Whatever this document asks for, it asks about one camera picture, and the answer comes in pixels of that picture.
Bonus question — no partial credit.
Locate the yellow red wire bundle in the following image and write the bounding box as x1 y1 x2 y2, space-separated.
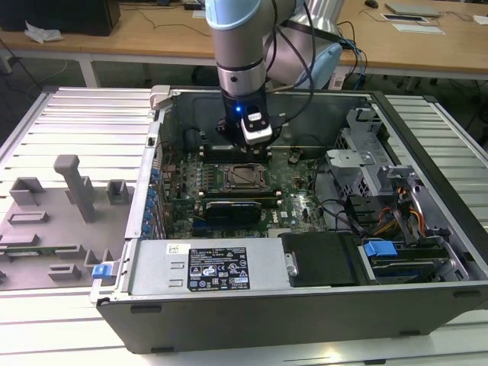
375 185 426 238

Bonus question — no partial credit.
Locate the green motherboard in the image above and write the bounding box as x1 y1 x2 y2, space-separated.
159 146 332 239

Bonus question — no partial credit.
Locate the black graphics card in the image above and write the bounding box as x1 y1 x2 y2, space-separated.
204 201 264 224

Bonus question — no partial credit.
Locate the grey case handle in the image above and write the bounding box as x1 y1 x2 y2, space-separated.
149 84 173 112

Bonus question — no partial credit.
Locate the metal drive cage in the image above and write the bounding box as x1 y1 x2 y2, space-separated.
325 106 387 200

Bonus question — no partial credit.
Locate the grey power supply unit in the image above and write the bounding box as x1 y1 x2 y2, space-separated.
127 239 287 297

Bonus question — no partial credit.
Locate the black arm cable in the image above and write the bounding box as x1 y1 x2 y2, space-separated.
262 0 325 125

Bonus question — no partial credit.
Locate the blue cable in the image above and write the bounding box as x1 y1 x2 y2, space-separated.
340 34 369 91

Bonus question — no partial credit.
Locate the crumpled white paper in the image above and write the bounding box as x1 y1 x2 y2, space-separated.
24 19 64 43

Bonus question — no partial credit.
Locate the black plastic shroud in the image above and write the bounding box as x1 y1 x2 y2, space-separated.
280 232 364 288

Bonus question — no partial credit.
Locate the grey closed laptop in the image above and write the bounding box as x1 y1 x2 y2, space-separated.
384 1 445 18

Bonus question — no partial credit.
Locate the blue case latch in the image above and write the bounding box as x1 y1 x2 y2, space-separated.
92 262 116 281

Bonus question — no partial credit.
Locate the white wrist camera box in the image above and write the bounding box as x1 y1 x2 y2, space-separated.
239 108 274 146

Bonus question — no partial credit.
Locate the black wire bundle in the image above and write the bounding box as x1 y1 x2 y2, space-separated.
312 159 368 234

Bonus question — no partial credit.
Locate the green RAM stick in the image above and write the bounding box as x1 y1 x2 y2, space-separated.
0 246 79 256

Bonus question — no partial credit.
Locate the black computer tower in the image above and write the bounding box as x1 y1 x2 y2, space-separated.
0 0 121 37

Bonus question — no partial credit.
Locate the CPU socket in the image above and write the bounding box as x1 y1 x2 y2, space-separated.
222 162 270 193

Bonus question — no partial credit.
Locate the black open PC case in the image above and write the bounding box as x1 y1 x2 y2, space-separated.
89 84 488 354

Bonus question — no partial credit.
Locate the black round case part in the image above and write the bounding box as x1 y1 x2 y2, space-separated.
182 128 201 152

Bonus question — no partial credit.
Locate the wooden desk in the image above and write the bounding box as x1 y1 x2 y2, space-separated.
0 0 488 88

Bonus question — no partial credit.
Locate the grey parts rack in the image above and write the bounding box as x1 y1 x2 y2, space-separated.
0 154 135 293

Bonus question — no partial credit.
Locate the hard disk in blue carrier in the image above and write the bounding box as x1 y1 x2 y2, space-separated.
358 238 450 286

